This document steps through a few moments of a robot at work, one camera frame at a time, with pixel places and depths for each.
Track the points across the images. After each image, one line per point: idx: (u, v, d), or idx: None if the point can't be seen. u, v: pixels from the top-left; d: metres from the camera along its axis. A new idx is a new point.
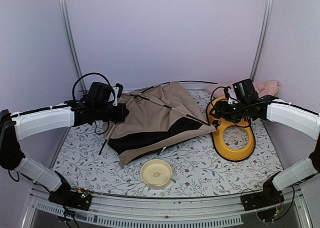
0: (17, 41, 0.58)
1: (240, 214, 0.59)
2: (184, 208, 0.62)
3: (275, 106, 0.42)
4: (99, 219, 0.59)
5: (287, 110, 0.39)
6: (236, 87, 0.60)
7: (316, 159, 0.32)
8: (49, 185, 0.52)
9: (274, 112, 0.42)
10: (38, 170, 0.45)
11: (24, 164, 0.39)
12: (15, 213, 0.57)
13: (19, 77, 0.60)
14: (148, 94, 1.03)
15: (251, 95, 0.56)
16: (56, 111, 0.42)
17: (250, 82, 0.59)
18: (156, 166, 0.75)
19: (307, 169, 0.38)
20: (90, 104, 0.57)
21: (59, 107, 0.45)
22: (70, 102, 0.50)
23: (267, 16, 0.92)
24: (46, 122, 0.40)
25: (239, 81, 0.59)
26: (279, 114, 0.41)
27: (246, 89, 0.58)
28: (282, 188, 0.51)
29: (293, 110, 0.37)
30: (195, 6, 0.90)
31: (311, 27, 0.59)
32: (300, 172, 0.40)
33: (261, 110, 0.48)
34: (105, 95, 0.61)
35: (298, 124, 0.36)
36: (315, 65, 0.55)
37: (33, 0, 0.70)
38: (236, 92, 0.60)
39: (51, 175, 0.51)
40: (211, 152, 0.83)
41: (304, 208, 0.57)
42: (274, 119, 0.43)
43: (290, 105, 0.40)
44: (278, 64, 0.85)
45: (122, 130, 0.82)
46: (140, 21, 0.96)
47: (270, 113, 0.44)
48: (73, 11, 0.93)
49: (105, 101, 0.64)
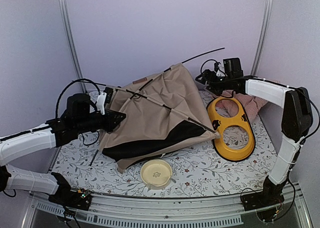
0: (17, 41, 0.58)
1: (240, 214, 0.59)
2: (184, 208, 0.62)
3: (252, 82, 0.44)
4: (99, 219, 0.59)
5: (260, 84, 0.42)
6: (225, 62, 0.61)
7: (284, 124, 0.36)
8: (46, 190, 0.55)
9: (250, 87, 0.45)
10: (30, 181, 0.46)
11: (13, 182, 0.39)
12: (15, 213, 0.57)
13: (19, 77, 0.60)
14: (148, 87, 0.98)
15: (236, 72, 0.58)
16: (36, 135, 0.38)
17: (238, 61, 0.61)
18: (155, 166, 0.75)
19: (289, 147, 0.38)
20: (70, 123, 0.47)
21: (39, 129, 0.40)
22: (52, 121, 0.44)
23: (267, 16, 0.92)
24: (25, 146, 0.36)
25: (229, 58, 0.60)
26: (254, 89, 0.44)
27: (233, 66, 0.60)
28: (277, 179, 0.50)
29: (265, 84, 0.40)
30: (194, 6, 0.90)
31: (311, 27, 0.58)
32: (286, 155, 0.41)
33: (241, 86, 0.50)
34: (83, 108, 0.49)
35: (269, 95, 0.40)
36: (315, 65, 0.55)
37: (33, 0, 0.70)
38: (225, 67, 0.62)
39: (46, 181, 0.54)
40: (211, 152, 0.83)
41: (304, 208, 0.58)
42: (251, 93, 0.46)
43: (265, 81, 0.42)
44: (278, 64, 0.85)
45: (117, 139, 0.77)
46: (140, 21, 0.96)
47: (248, 88, 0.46)
48: (73, 11, 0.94)
49: (85, 114, 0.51)
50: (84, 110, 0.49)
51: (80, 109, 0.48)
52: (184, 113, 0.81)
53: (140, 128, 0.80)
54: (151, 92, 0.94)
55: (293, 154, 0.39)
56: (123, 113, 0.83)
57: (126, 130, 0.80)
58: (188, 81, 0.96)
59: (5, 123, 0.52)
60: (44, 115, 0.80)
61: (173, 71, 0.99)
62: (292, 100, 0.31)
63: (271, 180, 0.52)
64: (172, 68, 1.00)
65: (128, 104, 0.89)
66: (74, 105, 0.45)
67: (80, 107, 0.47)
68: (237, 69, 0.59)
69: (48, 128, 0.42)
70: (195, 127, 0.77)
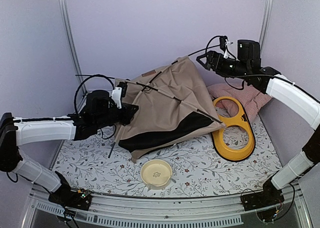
0: (17, 41, 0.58)
1: (240, 214, 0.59)
2: (184, 208, 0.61)
3: (278, 83, 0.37)
4: (99, 219, 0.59)
5: (288, 90, 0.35)
6: (241, 46, 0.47)
7: (310, 147, 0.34)
8: (48, 186, 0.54)
9: (275, 88, 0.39)
10: (36, 172, 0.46)
11: (22, 166, 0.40)
12: (16, 213, 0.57)
13: (20, 77, 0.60)
14: (157, 79, 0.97)
15: (256, 60, 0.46)
16: (59, 124, 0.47)
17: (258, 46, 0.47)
18: (156, 166, 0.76)
19: (303, 163, 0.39)
20: (90, 119, 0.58)
21: (62, 120, 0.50)
22: (73, 116, 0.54)
23: (267, 16, 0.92)
24: (43, 132, 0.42)
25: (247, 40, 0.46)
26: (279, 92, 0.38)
27: (252, 53, 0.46)
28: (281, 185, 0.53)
29: (295, 92, 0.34)
30: (195, 6, 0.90)
31: (311, 27, 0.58)
32: (296, 168, 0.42)
33: (262, 82, 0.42)
34: (103, 105, 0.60)
35: (299, 106, 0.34)
36: (315, 65, 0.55)
37: (33, 0, 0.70)
38: (240, 51, 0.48)
39: (51, 178, 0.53)
40: (211, 152, 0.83)
41: (304, 208, 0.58)
42: (273, 94, 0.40)
43: (294, 85, 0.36)
44: (278, 64, 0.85)
45: (131, 130, 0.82)
46: (140, 21, 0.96)
47: (270, 88, 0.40)
48: (73, 11, 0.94)
49: (105, 110, 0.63)
50: (103, 106, 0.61)
51: (100, 106, 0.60)
52: (192, 104, 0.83)
53: (152, 118, 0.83)
54: (161, 84, 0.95)
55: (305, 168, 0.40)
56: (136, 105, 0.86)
57: (140, 121, 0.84)
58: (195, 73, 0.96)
59: None
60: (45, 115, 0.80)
61: (180, 63, 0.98)
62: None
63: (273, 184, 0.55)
64: (179, 60, 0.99)
65: (139, 97, 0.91)
66: (94, 103, 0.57)
67: (100, 103, 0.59)
68: (256, 56, 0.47)
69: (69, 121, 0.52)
70: (200, 123, 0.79)
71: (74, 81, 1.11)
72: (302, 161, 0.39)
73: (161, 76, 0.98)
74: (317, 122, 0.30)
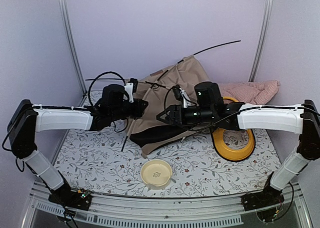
0: (17, 41, 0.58)
1: (240, 214, 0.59)
2: (184, 208, 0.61)
3: (246, 114, 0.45)
4: (99, 219, 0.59)
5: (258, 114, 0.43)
6: (200, 94, 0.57)
7: (305, 150, 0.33)
8: (50, 182, 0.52)
9: (247, 120, 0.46)
10: (44, 166, 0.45)
11: (34, 156, 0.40)
12: (15, 213, 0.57)
13: (20, 77, 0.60)
14: (165, 78, 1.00)
15: (217, 103, 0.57)
16: (78, 112, 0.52)
17: (215, 86, 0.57)
18: (155, 166, 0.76)
19: (301, 162, 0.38)
20: (106, 110, 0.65)
21: (79, 109, 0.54)
22: (89, 107, 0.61)
23: (267, 16, 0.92)
24: (62, 119, 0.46)
25: (204, 87, 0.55)
26: (252, 121, 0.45)
27: (213, 97, 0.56)
28: (282, 187, 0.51)
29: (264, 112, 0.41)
30: (195, 6, 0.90)
31: (311, 27, 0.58)
32: (293, 167, 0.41)
33: (231, 122, 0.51)
34: (117, 97, 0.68)
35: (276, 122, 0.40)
36: (315, 65, 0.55)
37: (33, 0, 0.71)
38: (203, 98, 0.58)
39: (55, 174, 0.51)
40: (211, 152, 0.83)
41: (304, 208, 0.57)
42: (247, 125, 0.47)
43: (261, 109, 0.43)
44: (278, 64, 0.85)
45: (142, 124, 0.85)
46: (140, 21, 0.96)
47: (242, 122, 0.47)
48: (73, 11, 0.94)
49: (119, 103, 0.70)
50: (118, 99, 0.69)
51: (116, 98, 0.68)
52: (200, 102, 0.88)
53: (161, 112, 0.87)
54: (169, 82, 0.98)
55: (303, 166, 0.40)
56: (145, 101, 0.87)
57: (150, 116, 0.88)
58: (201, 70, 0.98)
59: (6, 123, 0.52)
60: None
61: (185, 62, 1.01)
62: (314, 129, 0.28)
63: (273, 187, 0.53)
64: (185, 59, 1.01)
65: (148, 93, 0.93)
66: (110, 95, 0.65)
67: (116, 96, 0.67)
68: (217, 98, 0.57)
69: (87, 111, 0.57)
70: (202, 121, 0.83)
71: (74, 82, 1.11)
72: (300, 161, 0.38)
73: (168, 74, 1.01)
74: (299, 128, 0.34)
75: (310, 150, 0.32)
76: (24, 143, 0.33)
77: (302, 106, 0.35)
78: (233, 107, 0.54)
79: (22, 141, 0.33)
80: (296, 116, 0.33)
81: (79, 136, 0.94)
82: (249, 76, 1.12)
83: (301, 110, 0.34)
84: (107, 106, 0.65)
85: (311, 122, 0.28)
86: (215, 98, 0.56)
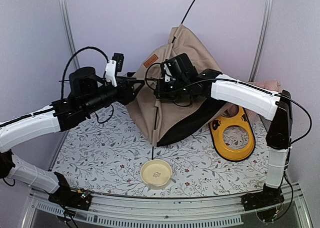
0: (17, 41, 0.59)
1: (240, 214, 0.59)
2: (184, 208, 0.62)
3: (223, 85, 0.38)
4: (99, 219, 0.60)
5: (233, 89, 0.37)
6: (171, 64, 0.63)
7: (271, 138, 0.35)
8: (46, 188, 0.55)
9: (220, 91, 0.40)
10: (31, 176, 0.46)
11: (16, 172, 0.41)
12: (15, 215, 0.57)
13: (20, 76, 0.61)
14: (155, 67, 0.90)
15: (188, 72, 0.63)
16: (37, 119, 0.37)
17: (185, 59, 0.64)
18: (156, 166, 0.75)
19: (280, 156, 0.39)
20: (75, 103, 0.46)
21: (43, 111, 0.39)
22: (57, 102, 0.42)
23: (267, 16, 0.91)
24: (26, 131, 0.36)
25: (174, 58, 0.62)
26: (225, 92, 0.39)
27: (183, 67, 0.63)
28: (278, 186, 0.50)
29: (241, 88, 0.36)
30: (194, 6, 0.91)
31: (312, 27, 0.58)
32: (282, 161, 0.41)
33: (204, 87, 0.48)
34: (84, 84, 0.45)
35: (251, 104, 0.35)
36: (313, 65, 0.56)
37: (33, 0, 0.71)
38: (173, 68, 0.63)
39: (48, 180, 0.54)
40: (211, 152, 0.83)
41: (304, 208, 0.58)
42: (218, 96, 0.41)
43: (238, 82, 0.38)
44: (278, 64, 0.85)
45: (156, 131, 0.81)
46: (140, 21, 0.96)
47: (215, 91, 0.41)
48: (73, 11, 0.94)
49: (91, 90, 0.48)
50: (88, 87, 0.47)
51: (83, 86, 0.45)
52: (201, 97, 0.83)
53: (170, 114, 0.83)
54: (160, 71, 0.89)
55: (285, 156, 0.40)
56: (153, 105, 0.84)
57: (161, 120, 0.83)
58: (197, 43, 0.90)
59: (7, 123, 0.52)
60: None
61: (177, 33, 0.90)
62: (285, 119, 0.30)
63: (268, 186, 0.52)
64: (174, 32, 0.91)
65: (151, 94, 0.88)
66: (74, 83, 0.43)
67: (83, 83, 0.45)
68: (187, 68, 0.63)
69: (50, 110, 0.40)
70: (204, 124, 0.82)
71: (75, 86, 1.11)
72: (278, 153, 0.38)
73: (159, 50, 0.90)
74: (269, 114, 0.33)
75: (275, 138, 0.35)
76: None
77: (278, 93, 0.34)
78: (209, 74, 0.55)
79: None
80: (271, 102, 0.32)
81: (79, 136, 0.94)
82: (249, 76, 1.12)
83: (276, 97, 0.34)
84: (76, 98, 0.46)
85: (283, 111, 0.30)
86: (185, 68, 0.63)
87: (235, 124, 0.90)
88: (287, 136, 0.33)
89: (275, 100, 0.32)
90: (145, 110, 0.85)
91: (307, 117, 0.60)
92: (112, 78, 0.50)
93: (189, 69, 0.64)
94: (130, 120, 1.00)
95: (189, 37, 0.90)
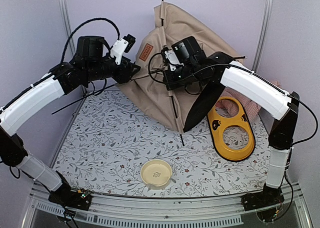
0: (17, 40, 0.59)
1: (240, 214, 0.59)
2: (185, 208, 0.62)
3: (239, 74, 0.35)
4: (99, 219, 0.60)
5: (249, 80, 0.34)
6: (177, 49, 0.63)
7: (274, 137, 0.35)
8: (48, 184, 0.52)
9: (232, 79, 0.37)
10: (39, 169, 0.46)
11: (25, 163, 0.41)
12: (15, 214, 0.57)
13: (21, 76, 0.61)
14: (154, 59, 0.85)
15: (195, 54, 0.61)
16: (39, 88, 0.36)
17: (190, 41, 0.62)
18: (156, 166, 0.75)
19: (281, 156, 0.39)
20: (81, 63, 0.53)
21: (40, 81, 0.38)
22: (54, 70, 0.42)
23: (267, 16, 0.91)
24: (33, 105, 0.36)
25: (179, 42, 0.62)
26: (237, 81, 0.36)
27: (188, 50, 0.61)
28: (279, 186, 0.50)
29: (257, 81, 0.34)
30: (194, 6, 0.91)
31: (311, 26, 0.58)
32: (282, 162, 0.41)
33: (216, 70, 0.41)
34: (96, 48, 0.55)
35: (260, 99, 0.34)
36: (313, 64, 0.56)
37: (34, 0, 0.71)
38: (178, 53, 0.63)
39: (52, 176, 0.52)
40: (211, 152, 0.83)
41: (304, 207, 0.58)
42: (226, 83, 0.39)
43: (252, 74, 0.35)
44: (278, 64, 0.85)
45: (179, 119, 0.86)
46: (140, 20, 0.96)
47: (226, 77, 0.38)
48: (73, 11, 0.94)
49: (99, 56, 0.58)
50: (98, 50, 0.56)
51: (94, 48, 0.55)
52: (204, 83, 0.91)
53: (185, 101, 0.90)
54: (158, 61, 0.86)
55: (287, 156, 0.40)
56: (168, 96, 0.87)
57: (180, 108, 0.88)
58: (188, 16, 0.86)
59: None
60: (39, 120, 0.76)
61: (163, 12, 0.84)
62: (294, 121, 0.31)
63: (269, 186, 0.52)
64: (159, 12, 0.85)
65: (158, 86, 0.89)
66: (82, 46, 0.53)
67: (93, 47, 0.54)
68: (194, 50, 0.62)
69: (49, 78, 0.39)
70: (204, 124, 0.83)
71: (75, 91, 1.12)
72: (280, 153, 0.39)
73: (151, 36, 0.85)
74: (277, 114, 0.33)
75: (278, 137, 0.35)
76: (11, 153, 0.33)
77: (290, 94, 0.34)
78: (222, 56, 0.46)
79: (9, 152, 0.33)
80: (284, 102, 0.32)
81: (79, 136, 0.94)
82: None
83: (288, 98, 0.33)
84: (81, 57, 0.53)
85: (294, 112, 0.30)
86: (191, 51, 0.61)
87: (234, 124, 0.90)
88: (290, 138, 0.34)
89: (288, 101, 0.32)
90: (162, 103, 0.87)
91: (307, 117, 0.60)
92: (117, 52, 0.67)
93: (196, 51, 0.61)
94: (130, 120, 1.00)
95: (175, 13, 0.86)
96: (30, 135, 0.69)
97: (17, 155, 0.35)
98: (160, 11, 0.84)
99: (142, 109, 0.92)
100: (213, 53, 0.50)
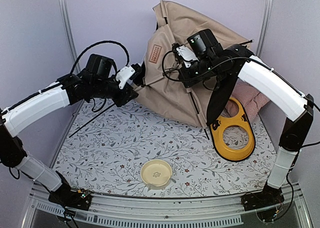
0: (18, 40, 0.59)
1: (240, 214, 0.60)
2: (184, 208, 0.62)
3: (260, 70, 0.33)
4: (99, 219, 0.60)
5: (269, 78, 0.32)
6: (193, 41, 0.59)
7: (286, 138, 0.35)
8: (48, 184, 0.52)
9: (251, 74, 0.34)
10: (38, 170, 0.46)
11: (25, 163, 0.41)
12: (15, 214, 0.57)
13: (21, 76, 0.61)
14: (166, 60, 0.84)
15: (214, 47, 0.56)
16: (46, 95, 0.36)
17: (206, 34, 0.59)
18: (156, 166, 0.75)
19: (288, 157, 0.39)
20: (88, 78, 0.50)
21: (48, 88, 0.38)
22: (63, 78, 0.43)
23: (267, 16, 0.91)
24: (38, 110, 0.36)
25: (195, 34, 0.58)
26: (257, 77, 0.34)
27: (202, 42, 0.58)
28: (280, 186, 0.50)
29: (277, 80, 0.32)
30: (194, 6, 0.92)
31: (310, 26, 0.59)
32: (288, 163, 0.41)
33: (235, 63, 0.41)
34: (105, 68, 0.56)
35: (278, 98, 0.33)
36: (314, 64, 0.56)
37: (34, 0, 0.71)
38: (194, 46, 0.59)
39: (51, 176, 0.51)
40: (210, 152, 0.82)
41: (304, 208, 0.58)
42: (243, 77, 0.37)
43: (272, 72, 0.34)
44: (278, 63, 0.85)
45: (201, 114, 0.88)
46: (140, 20, 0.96)
47: (245, 72, 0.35)
48: (73, 11, 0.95)
49: (106, 75, 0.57)
50: (105, 69, 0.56)
51: (103, 69, 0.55)
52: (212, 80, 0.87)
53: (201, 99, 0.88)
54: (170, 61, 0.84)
55: (293, 158, 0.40)
56: (186, 93, 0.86)
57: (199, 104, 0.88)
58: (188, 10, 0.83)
59: None
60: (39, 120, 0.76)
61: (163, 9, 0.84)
62: (309, 123, 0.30)
63: (270, 186, 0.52)
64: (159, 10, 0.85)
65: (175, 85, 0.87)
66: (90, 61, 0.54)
67: (101, 66, 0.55)
68: (212, 42, 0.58)
69: (57, 87, 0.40)
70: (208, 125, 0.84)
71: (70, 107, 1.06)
72: (288, 155, 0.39)
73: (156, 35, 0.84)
74: (292, 115, 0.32)
75: (289, 139, 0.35)
76: (10, 153, 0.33)
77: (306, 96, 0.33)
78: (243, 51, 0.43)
79: (9, 152, 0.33)
80: (301, 104, 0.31)
81: (79, 136, 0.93)
82: None
83: (304, 100, 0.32)
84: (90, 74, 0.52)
85: (309, 114, 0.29)
86: (209, 43, 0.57)
87: (234, 123, 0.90)
88: (302, 140, 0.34)
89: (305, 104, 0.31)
90: (181, 101, 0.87)
91: None
92: (123, 78, 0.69)
93: (214, 44, 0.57)
94: (130, 120, 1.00)
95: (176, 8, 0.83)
96: (30, 135, 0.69)
97: (16, 156, 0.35)
98: (158, 12, 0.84)
99: (161, 114, 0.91)
100: (231, 47, 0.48)
